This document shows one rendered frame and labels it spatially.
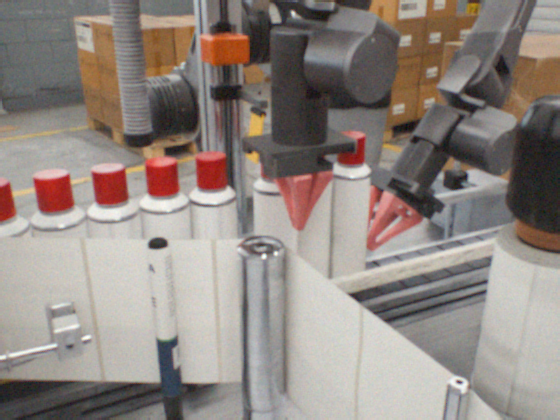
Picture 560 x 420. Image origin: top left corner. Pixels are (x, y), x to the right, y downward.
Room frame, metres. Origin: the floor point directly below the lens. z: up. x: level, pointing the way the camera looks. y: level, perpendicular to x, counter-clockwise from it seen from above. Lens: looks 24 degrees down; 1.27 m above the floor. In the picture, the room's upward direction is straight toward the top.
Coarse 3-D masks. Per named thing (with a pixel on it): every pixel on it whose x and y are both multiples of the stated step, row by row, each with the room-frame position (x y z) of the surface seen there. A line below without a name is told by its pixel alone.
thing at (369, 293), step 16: (464, 240) 0.79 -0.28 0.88; (480, 240) 0.79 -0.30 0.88; (400, 256) 0.74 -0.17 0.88; (416, 256) 0.74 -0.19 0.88; (432, 272) 0.69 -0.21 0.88; (448, 272) 0.69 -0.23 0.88; (464, 272) 0.70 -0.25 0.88; (368, 288) 0.65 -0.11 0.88; (384, 288) 0.65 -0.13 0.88; (400, 288) 0.65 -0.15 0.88; (16, 384) 0.46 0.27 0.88; (32, 384) 0.46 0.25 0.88; (48, 384) 0.46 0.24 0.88; (64, 384) 0.47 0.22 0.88; (0, 400) 0.44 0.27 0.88
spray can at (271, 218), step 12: (264, 180) 0.60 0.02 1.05; (264, 192) 0.59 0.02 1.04; (276, 192) 0.58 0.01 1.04; (264, 204) 0.59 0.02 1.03; (276, 204) 0.58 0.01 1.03; (264, 216) 0.59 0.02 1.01; (276, 216) 0.58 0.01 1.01; (288, 216) 0.59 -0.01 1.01; (264, 228) 0.59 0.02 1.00; (276, 228) 0.58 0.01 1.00; (288, 228) 0.59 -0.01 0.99; (288, 240) 0.59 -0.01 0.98
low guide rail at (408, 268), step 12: (492, 240) 0.72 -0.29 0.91; (444, 252) 0.69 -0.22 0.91; (456, 252) 0.69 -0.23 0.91; (468, 252) 0.70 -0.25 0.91; (480, 252) 0.71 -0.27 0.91; (492, 252) 0.72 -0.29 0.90; (396, 264) 0.65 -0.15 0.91; (408, 264) 0.65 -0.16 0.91; (420, 264) 0.66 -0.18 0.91; (432, 264) 0.67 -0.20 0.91; (444, 264) 0.68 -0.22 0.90; (348, 276) 0.62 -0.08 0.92; (360, 276) 0.62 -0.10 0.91; (372, 276) 0.63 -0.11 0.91; (384, 276) 0.64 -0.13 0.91; (396, 276) 0.64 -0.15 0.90; (408, 276) 0.65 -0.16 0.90; (348, 288) 0.61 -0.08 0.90; (360, 288) 0.62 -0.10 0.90
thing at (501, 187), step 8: (488, 184) 0.82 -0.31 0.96; (496, 184) 0.82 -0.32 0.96; (504, 184) 0.82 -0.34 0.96; (456, 192) 0.79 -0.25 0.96; (464, 192) 0.79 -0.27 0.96; (472, 192) 0.79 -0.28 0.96; (480, 192) 0.80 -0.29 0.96; (488, 192) 0.81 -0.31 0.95; (496, 192) 0.82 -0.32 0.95; (504, 192) 0.82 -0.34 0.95; (440, 200) 0.77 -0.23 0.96; (448, 200) 0.77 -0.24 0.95; (456, 200) 0.78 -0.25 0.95; (464, 200) 0.79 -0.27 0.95; (376, 208) 0.73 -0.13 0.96
